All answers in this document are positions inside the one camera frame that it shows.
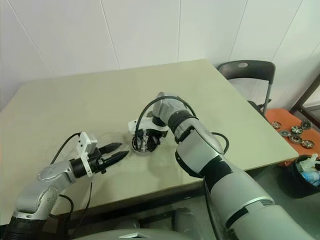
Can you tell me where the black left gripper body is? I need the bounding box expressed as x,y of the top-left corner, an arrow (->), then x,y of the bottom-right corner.
87,147 -> 108,175

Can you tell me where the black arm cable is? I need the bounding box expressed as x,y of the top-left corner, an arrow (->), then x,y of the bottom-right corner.
48,132 -> 94,236
134,95 -> 230,155

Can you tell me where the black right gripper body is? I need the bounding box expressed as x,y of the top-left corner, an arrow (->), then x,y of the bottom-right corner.
146,127 -> 168,146

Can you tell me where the round copper-wound motor housing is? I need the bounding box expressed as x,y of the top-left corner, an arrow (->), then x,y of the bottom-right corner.
131,138 -> 155,156

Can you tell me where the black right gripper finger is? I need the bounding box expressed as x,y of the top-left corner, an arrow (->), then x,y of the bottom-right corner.
133,131 -> 142,152
146,138 -> 161,154

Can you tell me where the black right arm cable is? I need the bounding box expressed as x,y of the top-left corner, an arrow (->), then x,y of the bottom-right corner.
134,95 -> 230,155

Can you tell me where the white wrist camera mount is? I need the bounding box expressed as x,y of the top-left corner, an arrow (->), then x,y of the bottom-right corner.
127,119 -> 169,135
76,131 -> 98,178

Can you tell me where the black folding chair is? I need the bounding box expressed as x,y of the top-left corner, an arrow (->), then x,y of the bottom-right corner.
216,60 -> 276,115

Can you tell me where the black trash bin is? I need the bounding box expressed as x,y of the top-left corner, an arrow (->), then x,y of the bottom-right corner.
289,154 -> 320,200

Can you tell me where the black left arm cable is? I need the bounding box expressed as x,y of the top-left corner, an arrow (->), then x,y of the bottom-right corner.
48,132 -> 94,236

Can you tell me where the orange tray with parts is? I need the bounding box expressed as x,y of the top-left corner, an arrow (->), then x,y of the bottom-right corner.
264,107 -> 320,157

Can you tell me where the black table frame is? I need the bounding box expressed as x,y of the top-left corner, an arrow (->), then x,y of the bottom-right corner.
44,162 -> 293,233

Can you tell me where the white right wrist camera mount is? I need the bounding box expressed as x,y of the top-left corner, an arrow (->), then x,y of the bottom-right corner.
127,119 -> 169,135

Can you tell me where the grey rounded cylinder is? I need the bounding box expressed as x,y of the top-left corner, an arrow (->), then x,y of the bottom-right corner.
172,206 -> 201,226

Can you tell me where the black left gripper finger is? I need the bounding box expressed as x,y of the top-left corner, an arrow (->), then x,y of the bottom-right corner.
101,150 -> 130,166
99,142 -> 123,155

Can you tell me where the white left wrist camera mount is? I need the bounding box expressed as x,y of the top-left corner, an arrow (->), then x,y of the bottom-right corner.
76,131 -> 98,178

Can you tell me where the white crumpled tissue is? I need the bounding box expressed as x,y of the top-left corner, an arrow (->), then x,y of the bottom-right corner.
298,154 -> 320,173

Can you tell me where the silver spoked rotor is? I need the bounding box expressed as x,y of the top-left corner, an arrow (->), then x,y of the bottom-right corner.
137,129 -> 151,152

